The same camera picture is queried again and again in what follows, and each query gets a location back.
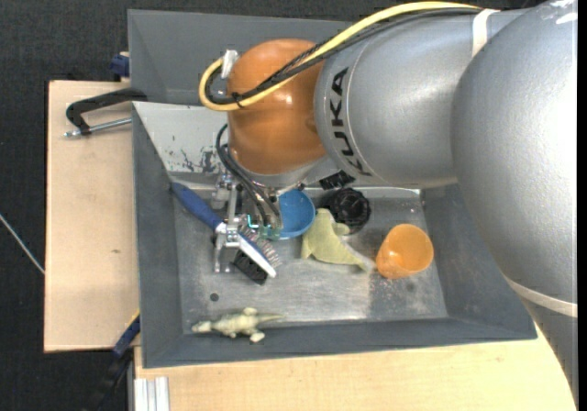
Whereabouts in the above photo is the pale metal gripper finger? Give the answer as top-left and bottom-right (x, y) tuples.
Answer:
(213, 221), (227, 274)
(224, 215), (245, 274)

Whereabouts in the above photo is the blue and white brush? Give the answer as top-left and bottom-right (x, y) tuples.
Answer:
(170, 182), (279, 286)

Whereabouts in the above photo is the blue bowl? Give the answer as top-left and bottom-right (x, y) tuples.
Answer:
(273, 189), (317, 240)

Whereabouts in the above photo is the pale green toy lizard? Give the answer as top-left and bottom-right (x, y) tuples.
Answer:
(190, 306), (287, 345)

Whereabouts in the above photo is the yellow-green cloth toy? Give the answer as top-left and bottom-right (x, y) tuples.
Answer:
(300, 207), (376, 273)

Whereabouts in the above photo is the grey metal bin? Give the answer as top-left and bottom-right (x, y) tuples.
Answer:
(127, 8), (538, 369)

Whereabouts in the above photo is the pale flat board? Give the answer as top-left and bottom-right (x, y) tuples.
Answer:
(43, 80), (141, 353)

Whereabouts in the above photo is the orange cup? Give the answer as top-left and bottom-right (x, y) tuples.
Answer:
(374, 223), (436, 281)

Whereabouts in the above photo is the black cylinder on white bracket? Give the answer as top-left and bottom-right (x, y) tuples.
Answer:
(318, 172), (373, 237)

